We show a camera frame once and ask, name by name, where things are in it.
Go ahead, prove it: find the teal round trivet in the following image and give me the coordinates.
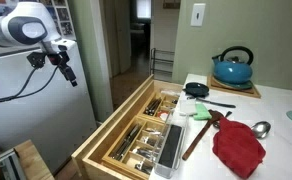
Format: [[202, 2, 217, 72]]
[[214, 77, 254, 91]]

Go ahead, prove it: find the green sponge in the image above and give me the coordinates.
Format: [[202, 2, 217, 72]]
[[193, 102, 213, 121]]

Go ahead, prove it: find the wooden spoon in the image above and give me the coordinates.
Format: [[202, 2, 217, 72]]
[[181, 109, 224, 162]]

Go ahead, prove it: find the photo collage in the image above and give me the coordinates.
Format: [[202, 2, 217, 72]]
[[40, 0, 76, 37]]

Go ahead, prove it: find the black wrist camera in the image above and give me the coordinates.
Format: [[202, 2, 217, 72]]
[[26, 51, 47, 69]]

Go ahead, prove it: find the wooden drawer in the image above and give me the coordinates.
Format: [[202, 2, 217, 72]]
[[70, 74, 187, 180]]

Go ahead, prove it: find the grey metal rail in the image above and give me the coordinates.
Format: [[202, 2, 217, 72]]
[[0, 148, 27, 180]]

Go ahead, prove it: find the wooden cutlery organizer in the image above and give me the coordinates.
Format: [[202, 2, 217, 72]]
[[101, 91, 182, 180]]

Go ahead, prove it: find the black metal rack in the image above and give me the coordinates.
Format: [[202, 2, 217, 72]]
[[149, 47, 175, 76]]

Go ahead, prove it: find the wooden block table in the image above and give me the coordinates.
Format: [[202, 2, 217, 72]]
[[14, 139, 55, 180]]

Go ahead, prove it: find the black pad in holder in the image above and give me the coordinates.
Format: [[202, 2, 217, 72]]
[[158, 124, 184, 169]]

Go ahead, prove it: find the large metal spoon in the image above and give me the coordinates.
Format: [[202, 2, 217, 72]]
[[250, 120, 272, 140]]

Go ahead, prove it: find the square wooden trivet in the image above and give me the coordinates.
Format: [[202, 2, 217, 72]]
[[206, 73, 262, 99]]

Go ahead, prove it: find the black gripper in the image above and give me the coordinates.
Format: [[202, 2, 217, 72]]
[[47, 49, 79, 88]]

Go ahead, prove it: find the small black dish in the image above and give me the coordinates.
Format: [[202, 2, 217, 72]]
[[182, 82, 210, 99]]

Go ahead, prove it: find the red cloth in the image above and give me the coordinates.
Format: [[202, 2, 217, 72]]
[[212, 117, 267, 180]]

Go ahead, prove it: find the clear plastic sponge holder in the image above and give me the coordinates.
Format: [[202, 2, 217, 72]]
[[154, 109, 190, 179]]

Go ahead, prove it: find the white refrigerator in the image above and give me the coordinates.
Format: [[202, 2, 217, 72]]
[[0, 43, 98, 174]]

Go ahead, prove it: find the teal kettle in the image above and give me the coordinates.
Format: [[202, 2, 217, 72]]
[[211, 45, 255, 85]]

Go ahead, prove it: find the white light switch plate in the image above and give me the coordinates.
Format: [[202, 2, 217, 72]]
[[190, 3, 207, 28]]

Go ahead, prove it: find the white sponge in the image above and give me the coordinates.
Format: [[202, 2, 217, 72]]
[[179, 99, 199, 116]]

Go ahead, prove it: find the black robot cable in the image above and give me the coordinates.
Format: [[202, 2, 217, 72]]
[[0, 64, 60, 104]]

